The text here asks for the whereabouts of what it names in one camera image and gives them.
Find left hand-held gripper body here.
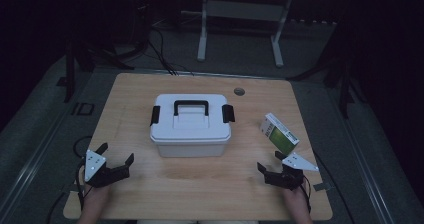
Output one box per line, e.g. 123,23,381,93
84,149,131,189

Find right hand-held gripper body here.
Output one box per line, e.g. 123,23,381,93
264,152,320,191

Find green and white medicine box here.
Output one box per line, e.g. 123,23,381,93
259,112,300,157

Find white plastic storage box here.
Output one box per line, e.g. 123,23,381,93
155,137,232,159

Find white lid with black handle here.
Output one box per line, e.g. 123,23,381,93
149,93,236,144

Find person's left hand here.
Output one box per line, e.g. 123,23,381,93
81,183,111,214

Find person's right hand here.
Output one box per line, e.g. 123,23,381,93
283,183,312,216

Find black tripod stand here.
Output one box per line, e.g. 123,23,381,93
55,37,135,104
289,17,368,120

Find dark equipment rack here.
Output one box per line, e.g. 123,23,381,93
129,0,152,53

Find white metal stand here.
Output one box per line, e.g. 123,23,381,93
196,0,296,68

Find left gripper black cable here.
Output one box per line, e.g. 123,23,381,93
72,135,94,212

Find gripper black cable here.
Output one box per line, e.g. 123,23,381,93
72,135,94,212
300,174,313,214

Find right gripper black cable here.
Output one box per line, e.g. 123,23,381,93
300,174,313,214

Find black cable on floor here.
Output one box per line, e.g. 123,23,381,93
45,191,69,224

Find black floor cables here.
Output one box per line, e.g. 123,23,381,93
146,26,195,77

